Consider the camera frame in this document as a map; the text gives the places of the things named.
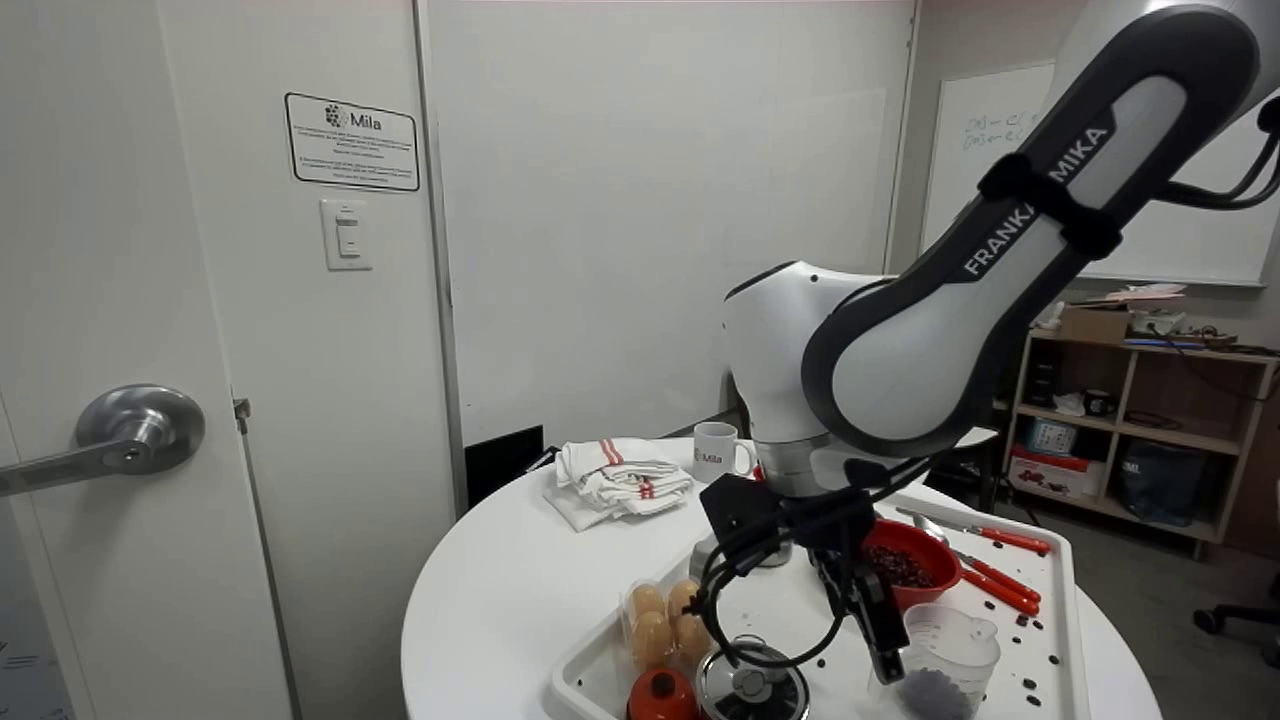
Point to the orange round lid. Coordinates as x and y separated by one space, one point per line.
660 699

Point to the clear plastic test tube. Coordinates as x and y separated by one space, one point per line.
962 645

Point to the white red-striped towel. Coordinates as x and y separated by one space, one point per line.
585 481

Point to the black office chair base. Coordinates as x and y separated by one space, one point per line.
1247 616

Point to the white plastic tray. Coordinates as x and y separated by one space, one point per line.
1043 655

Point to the black box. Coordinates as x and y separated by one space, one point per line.
507 460

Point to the red bowl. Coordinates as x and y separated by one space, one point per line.
937 567

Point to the white mug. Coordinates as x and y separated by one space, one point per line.
713 453

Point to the whiteboard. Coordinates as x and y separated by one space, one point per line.
1201 247

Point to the white and red box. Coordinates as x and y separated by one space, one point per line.
1057 474

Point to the white light switch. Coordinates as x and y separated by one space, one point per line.
345 236

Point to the wooden shelf unit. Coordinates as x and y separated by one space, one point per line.
1127 400

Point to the small cardboard box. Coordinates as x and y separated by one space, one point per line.
1095 324

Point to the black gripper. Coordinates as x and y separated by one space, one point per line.
827 526

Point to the black bag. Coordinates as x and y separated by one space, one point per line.
1163 481

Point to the white wall sign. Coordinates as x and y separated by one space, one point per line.
351 140

